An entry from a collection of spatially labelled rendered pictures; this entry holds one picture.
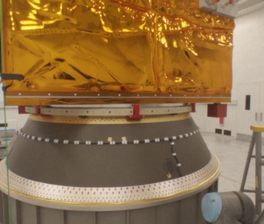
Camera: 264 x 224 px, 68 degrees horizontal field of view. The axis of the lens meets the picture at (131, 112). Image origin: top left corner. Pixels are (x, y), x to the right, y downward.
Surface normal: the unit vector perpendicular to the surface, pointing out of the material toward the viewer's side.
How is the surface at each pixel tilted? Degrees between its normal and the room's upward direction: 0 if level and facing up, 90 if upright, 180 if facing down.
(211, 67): 90
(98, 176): 62
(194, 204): 90
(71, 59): 88
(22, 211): 90
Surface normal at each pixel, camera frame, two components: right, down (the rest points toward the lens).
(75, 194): -0.08, -0.68
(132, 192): 0.14, -0.68
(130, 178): 0.17, -0.40
